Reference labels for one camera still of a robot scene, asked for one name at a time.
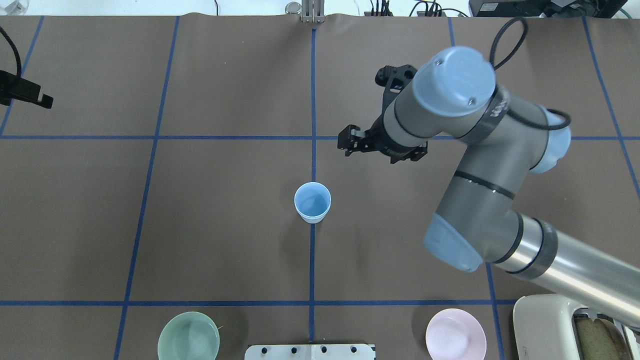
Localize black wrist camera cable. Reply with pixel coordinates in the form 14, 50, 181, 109
489, 17, 572, 132

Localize white pillar with base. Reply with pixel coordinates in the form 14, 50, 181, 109
244, 343, 377, 360

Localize toast slice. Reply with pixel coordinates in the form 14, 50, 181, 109
574, 317, 633, 360

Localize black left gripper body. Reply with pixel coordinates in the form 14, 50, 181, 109
0, 70, 41, 106

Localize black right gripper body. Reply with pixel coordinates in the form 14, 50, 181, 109
361, 116, 428, 164

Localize pink bowl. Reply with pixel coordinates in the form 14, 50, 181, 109
424, 308, 487, 360

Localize green bowl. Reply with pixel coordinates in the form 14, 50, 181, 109
157, 311, 221, 360

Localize aluminium frame post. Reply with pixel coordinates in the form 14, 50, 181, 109
300, 0, 326, 24

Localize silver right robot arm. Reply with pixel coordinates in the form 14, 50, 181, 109
337, 46, 640, 331

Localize cream toaster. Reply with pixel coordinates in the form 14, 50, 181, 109
512, 294, 639, 360

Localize light blue cup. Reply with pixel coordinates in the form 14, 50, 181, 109
294, 182, 332, 215
298, 212, 328, 224

